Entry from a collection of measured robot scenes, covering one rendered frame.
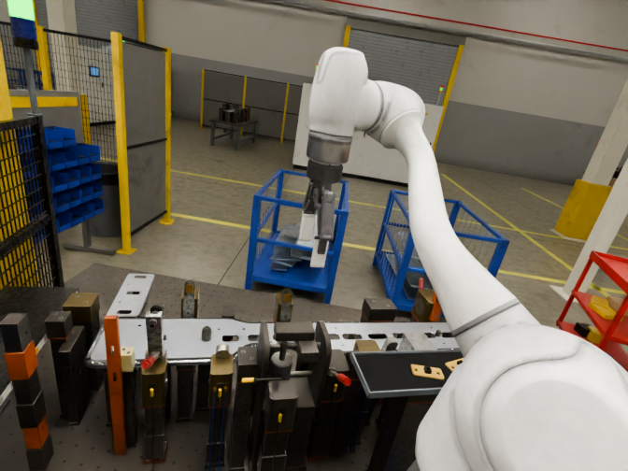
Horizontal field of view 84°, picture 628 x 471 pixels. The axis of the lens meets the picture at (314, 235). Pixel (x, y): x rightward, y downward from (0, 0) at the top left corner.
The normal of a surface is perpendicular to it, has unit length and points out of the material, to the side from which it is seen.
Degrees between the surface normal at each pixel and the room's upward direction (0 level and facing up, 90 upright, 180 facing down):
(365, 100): 87
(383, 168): 90
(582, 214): 90
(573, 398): 61
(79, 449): 0
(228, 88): 90
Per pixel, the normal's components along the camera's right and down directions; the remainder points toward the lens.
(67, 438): 0.15, -0.92
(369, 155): -0.06, 0.36
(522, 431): -0.37, -0.30
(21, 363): 0.22, 0.40
